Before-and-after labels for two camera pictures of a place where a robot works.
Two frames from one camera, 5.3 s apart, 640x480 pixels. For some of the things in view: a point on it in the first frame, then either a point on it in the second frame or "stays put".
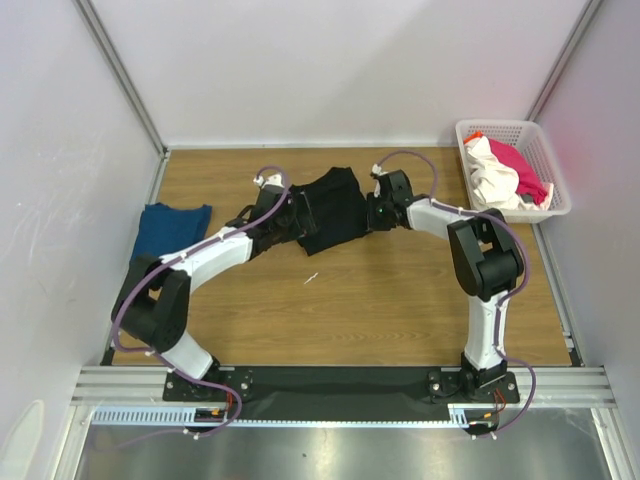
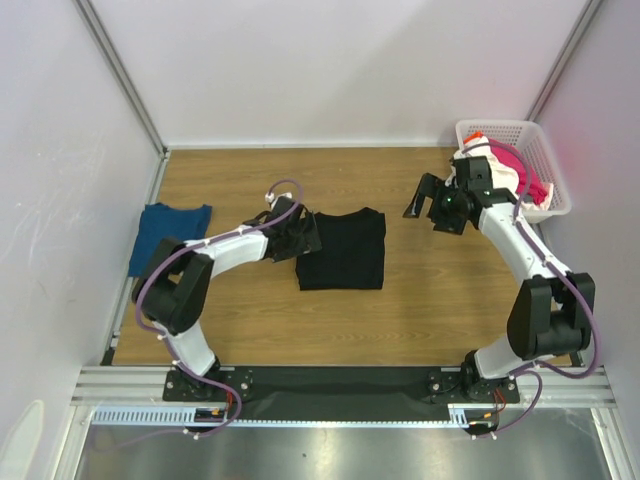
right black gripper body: (372, 211) to (436, 201)
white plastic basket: (527, 139) stays put
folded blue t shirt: (161, 230) stays put
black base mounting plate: (341, 394) stays put
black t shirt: (338, 207) to (352, 254)
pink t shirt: (529, 183) stays put
